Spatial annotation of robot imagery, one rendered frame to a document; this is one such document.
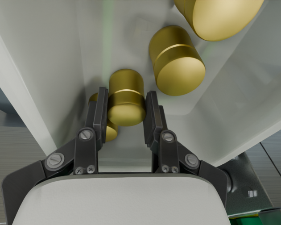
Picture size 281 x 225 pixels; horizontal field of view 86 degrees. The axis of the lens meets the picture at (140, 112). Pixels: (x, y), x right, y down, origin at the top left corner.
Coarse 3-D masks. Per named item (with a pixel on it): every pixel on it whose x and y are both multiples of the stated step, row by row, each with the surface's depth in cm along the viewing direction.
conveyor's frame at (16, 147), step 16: (0, 128) 22; (16, 128) 23; (0, 144) 21; (16, 144) 21; (32, 144) 22; (272, 144) 18; (0, 160) 19; (16, 160) 20; (32, 160) 20; (272, 160) 16; (0, 176) 18; (0, 192) 17; (0, 208) 17; (0, 224) 16
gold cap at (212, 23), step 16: (176, 0) 10; (192, 0) 7; (208, 0) 7; (224, 0) 7; (240, 0) 7; (256, 0) 7; (192, 16) 7; (208, 16) 7; (224, 16) 7; (240, 16) 7; (208, 32) 8; (224, 32) 8
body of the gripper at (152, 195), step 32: (32, 192) 7; (64, 192) 7; (96, 192) 7; (128, 192) 7; (160, 192) 7; (192, 192) 8; (32, 224) 6; (64, 224) 6; (96, 224) 6; (128, 224) 6; (160, 224) 6; (192, 224) 7; (224, 224) 7
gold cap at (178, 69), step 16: (160, 32) 11; (176, 32) 11; (160, 48) 11; (176, 48) 10; (192, 48) 10; (160, 64) 10; (176, 64) 9; (192, 64) 9; (160, 80) 10; (176, 80) 10; (192, 80) 10
